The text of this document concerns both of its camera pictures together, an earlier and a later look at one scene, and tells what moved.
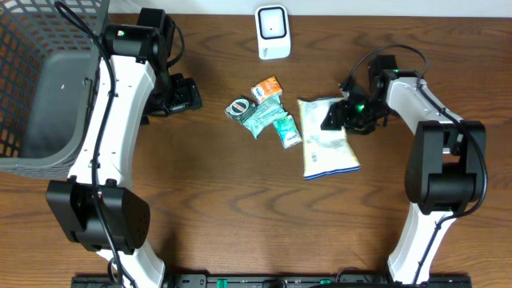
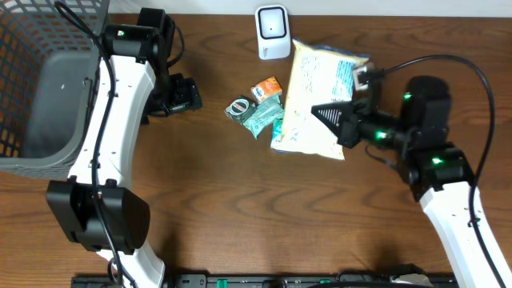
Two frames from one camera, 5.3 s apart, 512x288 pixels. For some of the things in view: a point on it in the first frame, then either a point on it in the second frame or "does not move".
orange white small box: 266,90 does not move
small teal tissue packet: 288,132 -> 276,137
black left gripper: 186,100 does not move
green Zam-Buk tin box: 240,109 does not move
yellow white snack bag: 326,152 -> 317,76
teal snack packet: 264,115 does not move
